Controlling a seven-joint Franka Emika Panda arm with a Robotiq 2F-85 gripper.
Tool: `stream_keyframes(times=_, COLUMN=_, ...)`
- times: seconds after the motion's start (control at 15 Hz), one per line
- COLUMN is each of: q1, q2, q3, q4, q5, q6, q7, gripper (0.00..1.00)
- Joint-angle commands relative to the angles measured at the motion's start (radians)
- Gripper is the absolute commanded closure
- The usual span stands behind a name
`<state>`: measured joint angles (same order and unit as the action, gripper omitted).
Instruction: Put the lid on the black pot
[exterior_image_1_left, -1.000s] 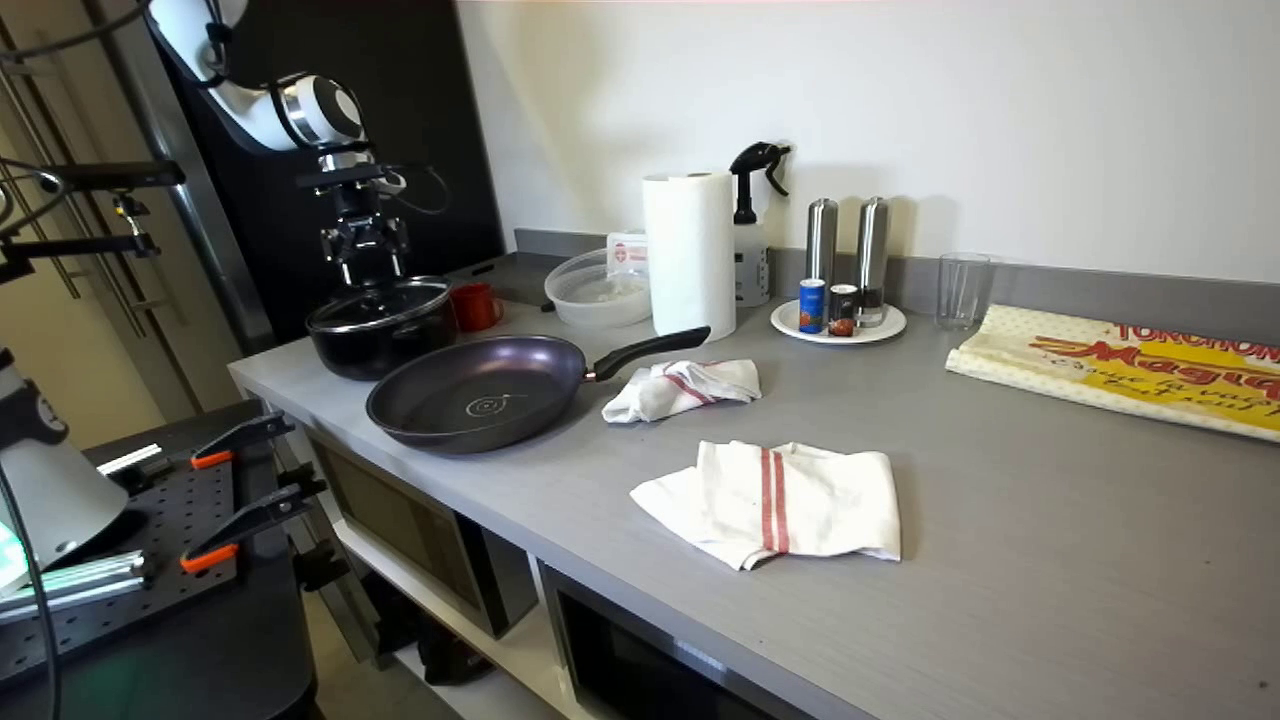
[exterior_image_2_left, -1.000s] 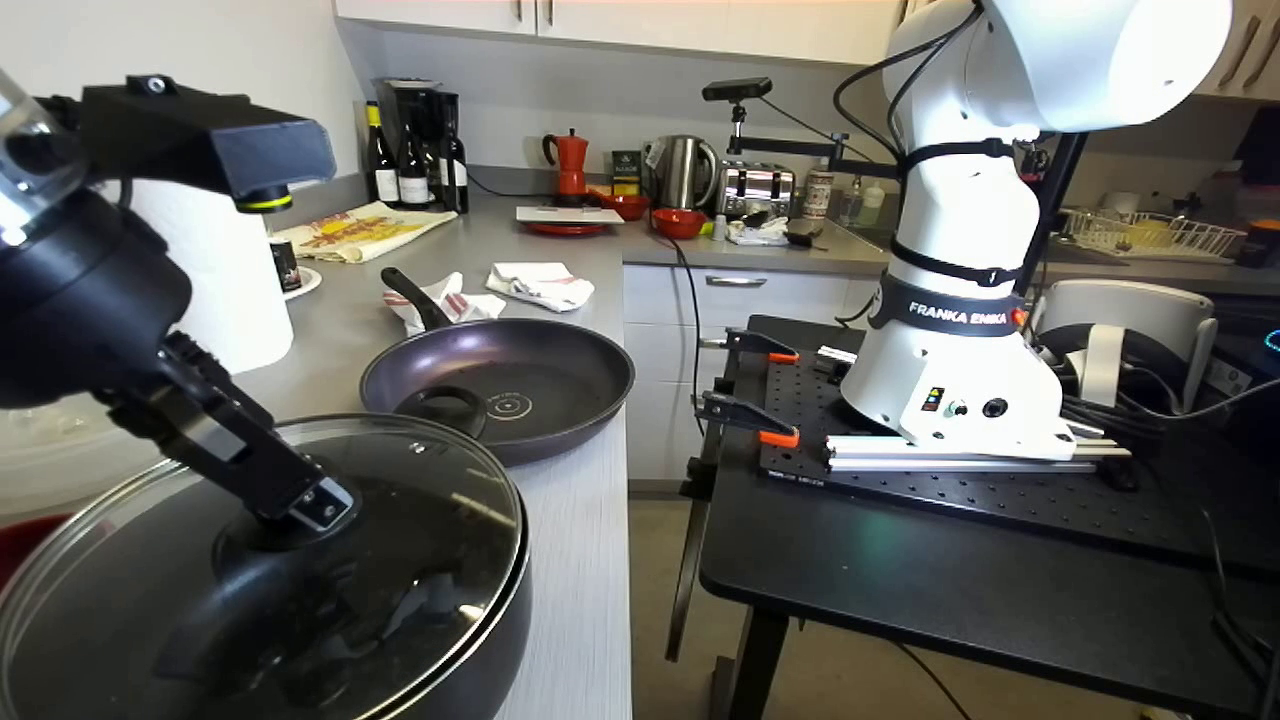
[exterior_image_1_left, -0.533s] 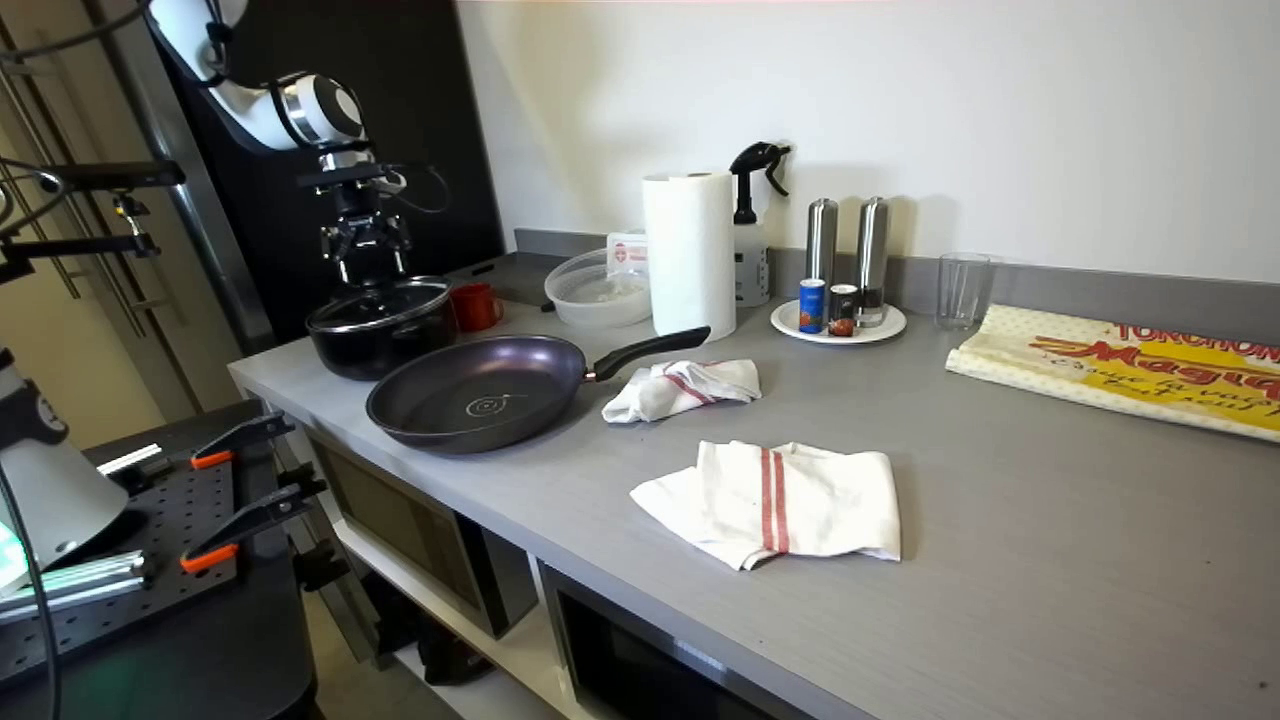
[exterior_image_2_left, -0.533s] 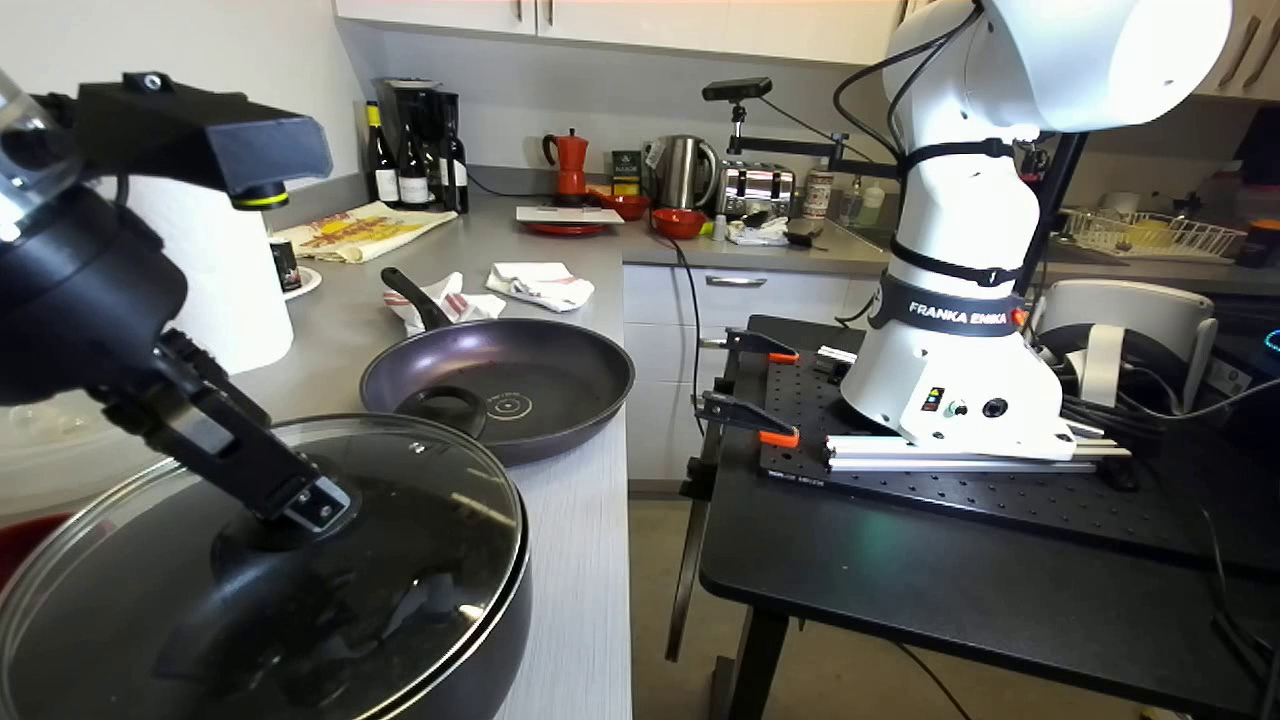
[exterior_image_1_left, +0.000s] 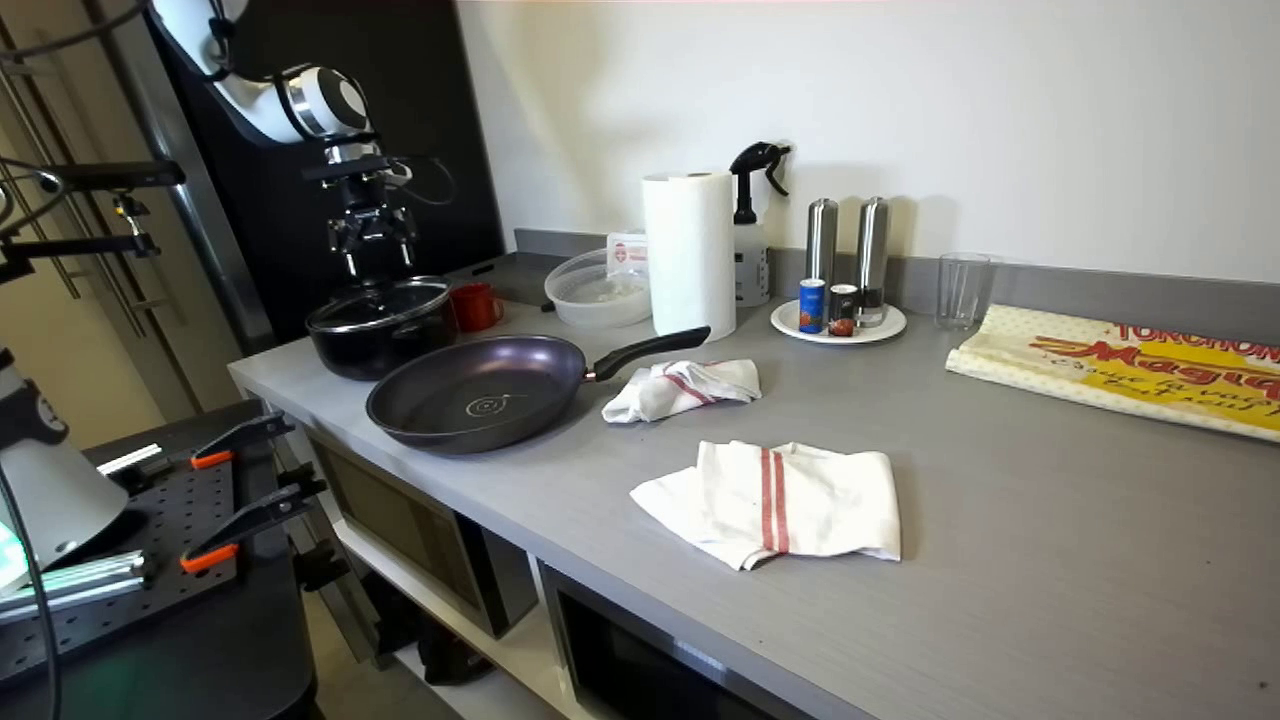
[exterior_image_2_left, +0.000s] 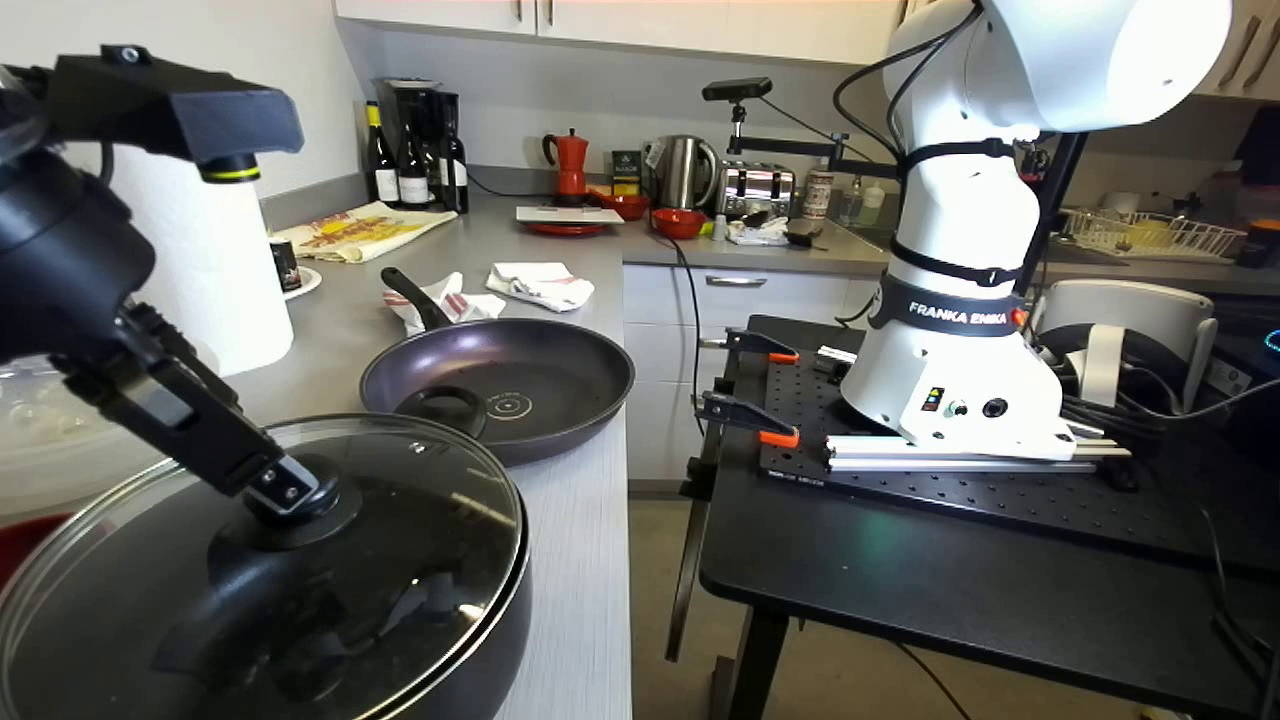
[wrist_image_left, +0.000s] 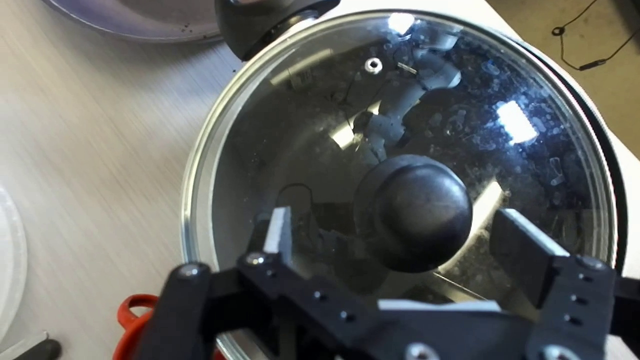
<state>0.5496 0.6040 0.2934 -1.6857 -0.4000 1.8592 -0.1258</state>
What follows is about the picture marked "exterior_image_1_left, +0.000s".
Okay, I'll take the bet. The black pot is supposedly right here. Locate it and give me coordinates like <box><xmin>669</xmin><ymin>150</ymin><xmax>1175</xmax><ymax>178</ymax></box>
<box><xmin>303</xmin><ymin>283</ymin><xmax>466</xmax><ymax>384</ymax></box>

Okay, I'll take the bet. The black clamp with orange tip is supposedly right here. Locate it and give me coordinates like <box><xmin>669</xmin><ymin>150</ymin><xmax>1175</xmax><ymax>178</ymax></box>
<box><xmin>184</xmin><ymin>408</ymin><xmax>302</xmax><ymax>476</ymax></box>
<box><xmin>174</xmin><ymin>462</ymin><xmax>332</xmax><ymax>580</ymax></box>

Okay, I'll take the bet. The black camera stand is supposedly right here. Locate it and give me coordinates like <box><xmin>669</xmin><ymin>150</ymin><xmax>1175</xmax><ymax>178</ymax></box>
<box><xmin>0</xmin><ymin>141</ymin><xmax>192</xmax><ymax>287</ymax></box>

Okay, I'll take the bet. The clear plastic container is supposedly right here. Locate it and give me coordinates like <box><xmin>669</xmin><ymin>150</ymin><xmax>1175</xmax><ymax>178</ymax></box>
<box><xmin>541</xmin><ymin>245</ymin><xmax>658</xmax><ymax>335</ymax></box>

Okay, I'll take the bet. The dark spice jar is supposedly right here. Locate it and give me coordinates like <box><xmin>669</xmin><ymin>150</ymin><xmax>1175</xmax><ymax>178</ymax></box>
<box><xmin>826</xmin><ymin>277</ymin><xmax>865</xmax><ymax>341</ymax></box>

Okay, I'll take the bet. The folded white red-striped towel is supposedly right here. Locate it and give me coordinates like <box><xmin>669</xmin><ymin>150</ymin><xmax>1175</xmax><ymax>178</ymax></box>
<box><xmin>627</xmin><ymin>436</ymin><xmax>907</xmax><ymax>577</ymax></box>

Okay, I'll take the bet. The small white plate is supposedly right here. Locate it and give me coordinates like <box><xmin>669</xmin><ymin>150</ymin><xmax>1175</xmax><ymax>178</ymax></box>
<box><xmin>763</xmin><ymin>295</ymin><xmax>913</xmax><ymax>351</ymax></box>

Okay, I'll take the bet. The crumpled white red-striped towel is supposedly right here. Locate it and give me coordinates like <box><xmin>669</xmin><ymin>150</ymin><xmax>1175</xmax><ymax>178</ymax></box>
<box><xmin>598</xmin><ymin>351</ymin><xmax>767</xmax><ymax>434</ymax></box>

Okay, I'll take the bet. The steel spice grinder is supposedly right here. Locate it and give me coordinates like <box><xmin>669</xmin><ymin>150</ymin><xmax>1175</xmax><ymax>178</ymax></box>
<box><xmin>851</xmin><ymin>192</ymin><xmax>896</xmax><ymax>310</ymax></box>
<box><xmin>802</xmin><ymin>197</ymin><xmax>843</xmax><ymax>292</ymax></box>

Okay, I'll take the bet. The purple frying pan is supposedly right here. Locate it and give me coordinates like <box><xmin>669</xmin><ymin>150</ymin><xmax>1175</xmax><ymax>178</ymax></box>
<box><xmin>360</xmin><ymin>319</ymin><xmax>718</xmax><ymax>457</ymax></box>

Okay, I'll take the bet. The spray bottle with black head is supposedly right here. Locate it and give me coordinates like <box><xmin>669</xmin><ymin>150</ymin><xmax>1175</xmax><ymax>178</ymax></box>
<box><xmin>724</xmin><ymin>137</ymin><xmax>797</xmax><ymax>315</ymax></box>

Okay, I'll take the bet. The blue spice jar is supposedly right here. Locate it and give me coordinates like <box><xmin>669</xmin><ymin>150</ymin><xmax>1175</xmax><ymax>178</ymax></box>
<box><xmin>791</xmin><ymin>274</ymin><xmax>832</xmax><ymax>341</ymax></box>

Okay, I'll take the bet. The clear drinking glass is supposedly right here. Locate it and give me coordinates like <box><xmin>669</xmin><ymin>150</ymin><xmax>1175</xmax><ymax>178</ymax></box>
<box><xmin>932</xmin><ymin>254</ymin><xmax>1002</xmax><ymax>335</ymax></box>

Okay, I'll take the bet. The black robot table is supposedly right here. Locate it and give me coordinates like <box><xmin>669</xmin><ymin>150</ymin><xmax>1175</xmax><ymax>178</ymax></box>
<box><xmin>0</xmin><ymin>395</ymin><xmax>332</xmax><ymax>720</ymax></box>

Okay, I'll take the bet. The red cup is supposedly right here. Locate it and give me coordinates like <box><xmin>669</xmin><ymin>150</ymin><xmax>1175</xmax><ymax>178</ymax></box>
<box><xmin>447</xmin><ymin>277</ymin><xmax>507</xmax><ymax>341</ymax></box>

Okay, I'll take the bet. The black under-counter appliance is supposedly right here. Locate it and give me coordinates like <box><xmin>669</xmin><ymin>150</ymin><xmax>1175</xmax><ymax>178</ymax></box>
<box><xmin>309</xmin><ymin>429</ymin><xmax>541</xmax><ymax>643</ymax></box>
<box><xmin>538</xmin><ymin>565</ymin><xmax>814</xmax><ymax>720</ymax></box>

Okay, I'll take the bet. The white paper towel roll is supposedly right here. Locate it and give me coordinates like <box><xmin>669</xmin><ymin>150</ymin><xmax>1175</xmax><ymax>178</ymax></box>
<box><xmin>637</xmin><ymin>165</ymin><xmax>740</xmax><ymax>346</ymax></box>

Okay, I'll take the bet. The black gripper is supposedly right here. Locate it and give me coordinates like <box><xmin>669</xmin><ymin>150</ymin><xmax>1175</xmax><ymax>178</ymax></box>
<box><xmin>318</xmin><ymin>169</ymin><xmax>425</xmax><ymax>287</ymax></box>

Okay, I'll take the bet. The glass lid with black knob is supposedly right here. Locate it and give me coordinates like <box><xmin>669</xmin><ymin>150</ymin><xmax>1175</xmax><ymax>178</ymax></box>
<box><xmin>303</xmin><ymin>274</ymin><xmax>459</xmax><ymax>341</ymax></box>

